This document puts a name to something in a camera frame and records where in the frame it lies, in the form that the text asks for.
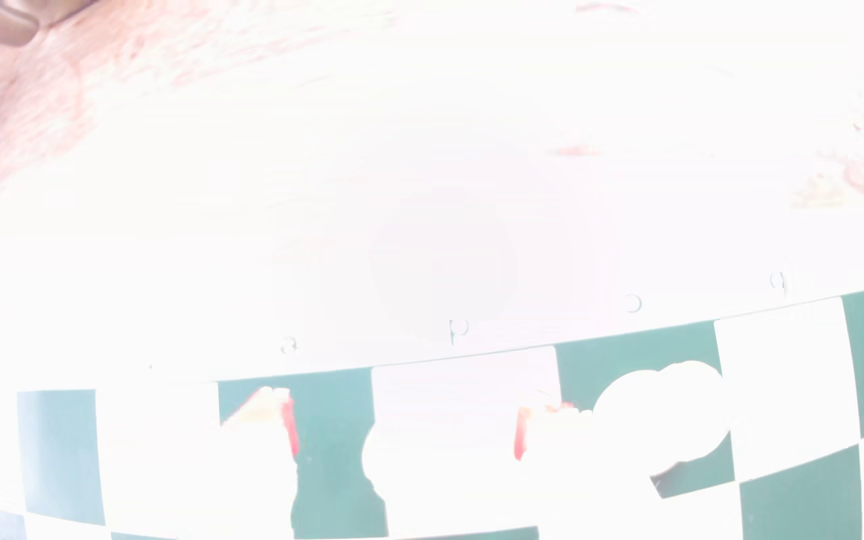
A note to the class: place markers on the gripper finger with orange tip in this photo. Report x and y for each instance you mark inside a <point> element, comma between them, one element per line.
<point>574,480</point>
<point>263,450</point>

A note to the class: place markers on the green and white chess mat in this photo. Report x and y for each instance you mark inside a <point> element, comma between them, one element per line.
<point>792,375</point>

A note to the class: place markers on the white rook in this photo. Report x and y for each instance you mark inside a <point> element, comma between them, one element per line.
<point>664,412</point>

